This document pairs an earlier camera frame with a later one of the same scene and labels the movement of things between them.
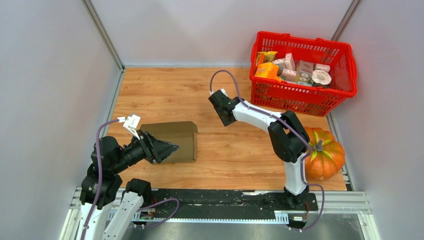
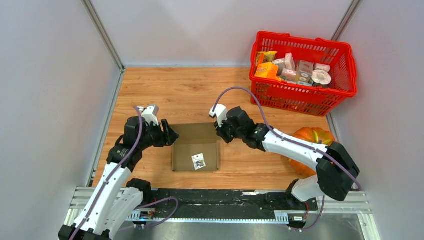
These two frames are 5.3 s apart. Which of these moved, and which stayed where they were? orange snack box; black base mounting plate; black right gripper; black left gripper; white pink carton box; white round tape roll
Moved: black left gripper; black right gripper
Stayed: orange snack box; black base mounting plate; white round tape roll; white pink carton box
